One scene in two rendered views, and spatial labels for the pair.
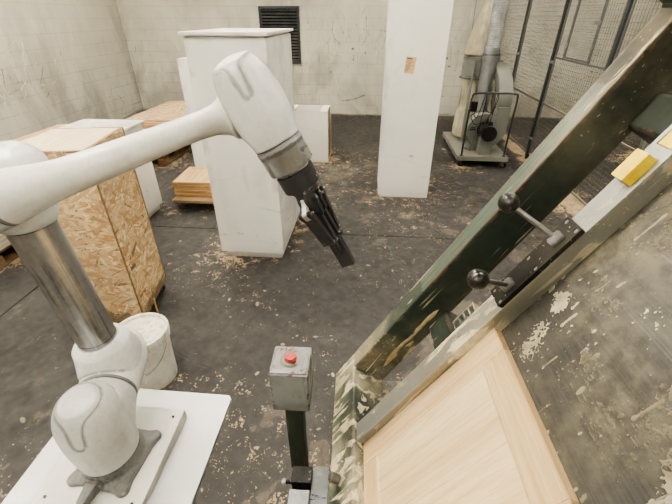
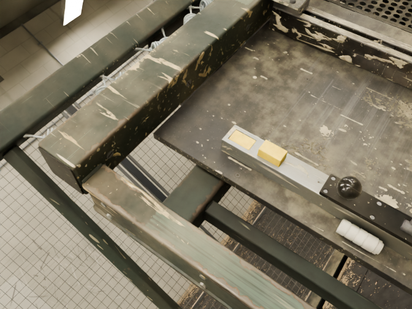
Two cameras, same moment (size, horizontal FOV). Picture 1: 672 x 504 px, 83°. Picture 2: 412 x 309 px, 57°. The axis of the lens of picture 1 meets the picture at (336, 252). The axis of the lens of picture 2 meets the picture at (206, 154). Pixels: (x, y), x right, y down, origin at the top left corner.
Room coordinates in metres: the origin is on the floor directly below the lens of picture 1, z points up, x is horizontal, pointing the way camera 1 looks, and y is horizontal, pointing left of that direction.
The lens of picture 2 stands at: (1.04, 0.11, 1.82)
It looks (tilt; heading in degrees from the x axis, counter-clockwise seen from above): 7 degrees down; 239
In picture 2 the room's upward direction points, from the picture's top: 45 degrees counter-clockwise
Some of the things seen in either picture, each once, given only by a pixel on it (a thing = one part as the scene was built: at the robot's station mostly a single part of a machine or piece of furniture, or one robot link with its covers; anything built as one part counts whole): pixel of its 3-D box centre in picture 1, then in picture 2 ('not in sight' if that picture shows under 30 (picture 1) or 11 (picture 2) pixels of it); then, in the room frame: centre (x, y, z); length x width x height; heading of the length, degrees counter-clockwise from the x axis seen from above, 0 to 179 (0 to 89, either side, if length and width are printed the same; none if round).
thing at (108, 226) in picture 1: (103, 235); not in sight; (2.15, 1.52, 0.63); 0.50 x 0.42 x 1.25; 4
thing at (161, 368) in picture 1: (146, 346); not in sight; (1.55, 1.08, 0.24); 0.32 x 0.30 x 0.47; 175
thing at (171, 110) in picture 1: (168, 128); not in sight; (6.52, 2.82, 0.23); 2.45 x 1.03 x 0.45; 175
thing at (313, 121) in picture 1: (310, 133); not in sight; (5.70, 0.38, 0.36); 0.58 x 0.45 x 0.72; 85
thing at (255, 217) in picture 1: (255, 146); not in sight; (3.27, 0.70, 0.88); 0.90 x 0.60 x 1.75; 175
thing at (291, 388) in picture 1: (292, 378); not in sight; (0.82, 0.14, 0.84); 0.12 x 0.12 x 0.18; 87
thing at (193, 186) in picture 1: (203, 188); not in sight; (4.10, 1.53, 0.15); 0.61 x 0.52 x 0.31; 175
